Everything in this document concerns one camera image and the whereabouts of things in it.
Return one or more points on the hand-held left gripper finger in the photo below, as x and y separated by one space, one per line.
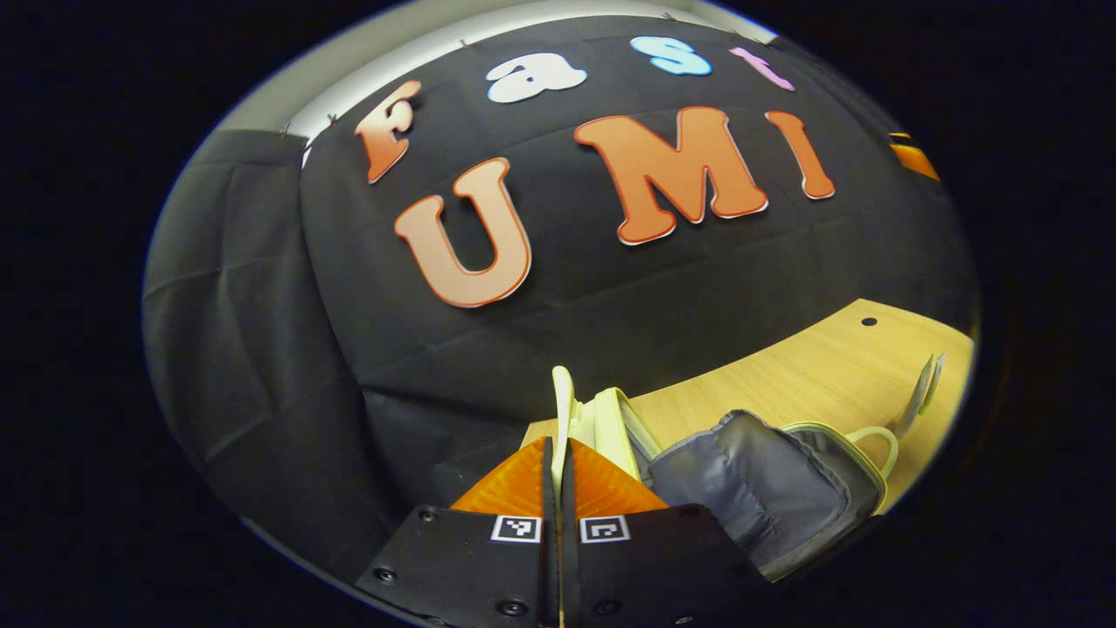
548 497
568 497

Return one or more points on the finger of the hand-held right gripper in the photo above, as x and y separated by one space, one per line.
914 161

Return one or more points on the large green white tube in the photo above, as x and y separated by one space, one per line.
924 397

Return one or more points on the black backdrop cloth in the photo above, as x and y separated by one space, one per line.
610 288

